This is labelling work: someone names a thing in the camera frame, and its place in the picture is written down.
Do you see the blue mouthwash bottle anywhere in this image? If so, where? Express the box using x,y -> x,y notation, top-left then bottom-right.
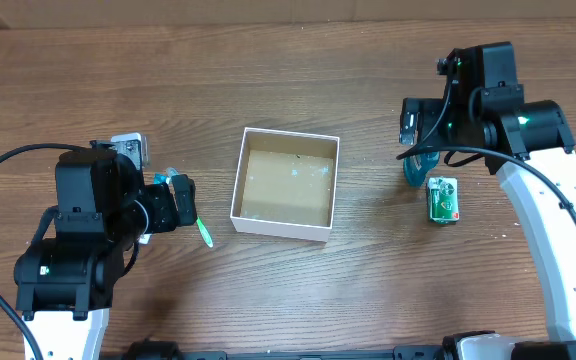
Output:
403,152 -> 439,187

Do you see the green floss pack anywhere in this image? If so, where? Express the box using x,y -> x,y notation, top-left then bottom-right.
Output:
426,177 -> 460,224

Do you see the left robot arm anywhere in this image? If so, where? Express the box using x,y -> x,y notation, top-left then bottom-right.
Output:
14,148 -> 198,359

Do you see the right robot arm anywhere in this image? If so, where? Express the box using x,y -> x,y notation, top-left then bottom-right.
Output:
394,42 -> 576,359

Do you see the green toothbrush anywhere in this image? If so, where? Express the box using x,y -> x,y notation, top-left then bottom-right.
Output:
166,167 -> 214,248

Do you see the teal toothpaste tube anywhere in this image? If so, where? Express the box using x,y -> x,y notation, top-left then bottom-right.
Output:
154,173 -> 170,184

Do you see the white cardboard box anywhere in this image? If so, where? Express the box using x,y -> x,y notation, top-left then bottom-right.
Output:
230,127 -> 341,242

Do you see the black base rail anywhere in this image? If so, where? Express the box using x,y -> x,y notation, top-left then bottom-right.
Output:
101,341 -> 576,360

